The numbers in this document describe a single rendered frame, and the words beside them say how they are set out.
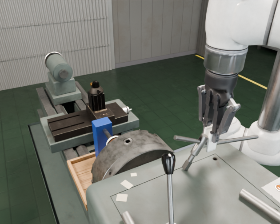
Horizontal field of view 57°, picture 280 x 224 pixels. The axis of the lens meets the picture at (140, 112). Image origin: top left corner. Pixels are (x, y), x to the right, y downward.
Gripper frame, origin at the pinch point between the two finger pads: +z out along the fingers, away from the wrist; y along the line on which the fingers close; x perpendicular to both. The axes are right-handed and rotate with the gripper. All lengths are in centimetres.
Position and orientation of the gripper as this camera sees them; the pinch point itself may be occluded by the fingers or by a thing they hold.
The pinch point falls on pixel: (210, 138)
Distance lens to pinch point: 73.8
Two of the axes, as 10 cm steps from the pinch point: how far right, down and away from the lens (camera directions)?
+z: 0.0, 8.5, 5.2
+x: -8.8, 2.5, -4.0
